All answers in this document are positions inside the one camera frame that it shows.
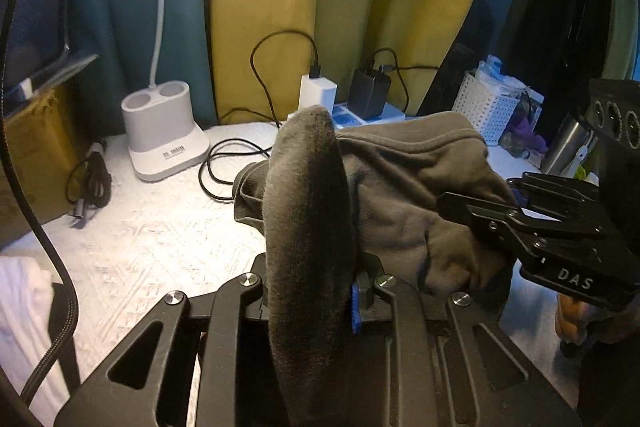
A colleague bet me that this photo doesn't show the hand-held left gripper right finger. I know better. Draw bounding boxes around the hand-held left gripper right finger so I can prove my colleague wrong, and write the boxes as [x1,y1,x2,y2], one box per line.
[345,257,583,427]

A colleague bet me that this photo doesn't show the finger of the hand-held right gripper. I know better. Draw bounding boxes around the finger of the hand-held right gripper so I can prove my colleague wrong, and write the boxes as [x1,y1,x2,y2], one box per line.
[437,192,601,258]
[506,173,601,228]

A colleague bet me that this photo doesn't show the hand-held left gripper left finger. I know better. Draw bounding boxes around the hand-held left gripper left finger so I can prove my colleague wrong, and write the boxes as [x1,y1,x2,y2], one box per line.
[54,254,273,427]

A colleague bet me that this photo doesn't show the dark brown t-shirt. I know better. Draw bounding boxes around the dark brown t-shirt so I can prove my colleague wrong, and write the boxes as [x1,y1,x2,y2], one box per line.
[232,105,518,427]

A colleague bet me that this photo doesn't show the person's right hand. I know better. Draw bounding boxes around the person's right hand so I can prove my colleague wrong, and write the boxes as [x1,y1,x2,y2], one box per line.
[555,294,596,343]

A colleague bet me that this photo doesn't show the steel tumbler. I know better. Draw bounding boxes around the steel tumbler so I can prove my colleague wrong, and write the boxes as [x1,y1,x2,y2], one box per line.
[541,112,596,178]

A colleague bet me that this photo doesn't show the purple plastic bag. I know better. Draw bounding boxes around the purple plastic bag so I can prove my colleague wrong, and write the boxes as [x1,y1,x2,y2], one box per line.
[500,107,551,162]

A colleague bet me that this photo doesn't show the white perforated basket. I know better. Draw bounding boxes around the white perforated basket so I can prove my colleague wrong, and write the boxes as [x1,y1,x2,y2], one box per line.
[457,70,522,145]

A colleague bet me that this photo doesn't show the white blue packets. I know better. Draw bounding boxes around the white blue packets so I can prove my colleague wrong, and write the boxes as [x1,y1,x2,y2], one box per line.
[472,54,531,100]

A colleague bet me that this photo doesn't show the black charger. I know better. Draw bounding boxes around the black charger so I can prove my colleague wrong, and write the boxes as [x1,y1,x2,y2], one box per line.
[348,67,391,120]

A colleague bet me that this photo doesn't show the white power strip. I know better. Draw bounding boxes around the white power strip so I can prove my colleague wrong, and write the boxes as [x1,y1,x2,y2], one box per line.
[287,103,406,130]

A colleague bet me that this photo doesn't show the white desk lamp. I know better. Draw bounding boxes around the white desk lamp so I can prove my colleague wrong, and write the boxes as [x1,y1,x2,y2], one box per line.
[120,0,210,182]

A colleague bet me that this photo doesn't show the white charger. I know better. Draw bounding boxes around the white charger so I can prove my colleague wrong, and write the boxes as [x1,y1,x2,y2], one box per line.
[299,66,337,112]

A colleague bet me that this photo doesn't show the white cloth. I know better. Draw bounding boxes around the white cloth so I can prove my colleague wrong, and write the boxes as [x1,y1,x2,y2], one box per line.
[0,256,76,413]

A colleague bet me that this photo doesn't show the cardboard box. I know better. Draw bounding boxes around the cardboard box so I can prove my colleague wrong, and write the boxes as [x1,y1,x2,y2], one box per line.
[0,84,88,253]

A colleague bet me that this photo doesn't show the teal curtain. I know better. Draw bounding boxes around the teal curtain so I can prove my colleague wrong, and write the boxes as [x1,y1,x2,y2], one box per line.
[65,0,216,132]

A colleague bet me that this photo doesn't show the black tablet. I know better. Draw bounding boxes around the black tablet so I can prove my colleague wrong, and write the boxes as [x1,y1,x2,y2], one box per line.
[0,0,71,98]

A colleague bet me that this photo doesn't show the black braided cable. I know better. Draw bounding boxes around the black braided cable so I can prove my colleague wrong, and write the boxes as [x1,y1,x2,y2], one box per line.
[0,0,81,408]

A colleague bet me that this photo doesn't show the bundled black cable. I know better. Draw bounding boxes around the bundled black cable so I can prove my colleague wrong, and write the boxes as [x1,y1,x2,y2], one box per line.
[67,142,112,230]

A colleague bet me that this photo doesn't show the long black charging cable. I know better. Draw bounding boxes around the long black charging cable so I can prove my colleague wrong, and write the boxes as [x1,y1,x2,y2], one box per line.
[198,30,321,202]

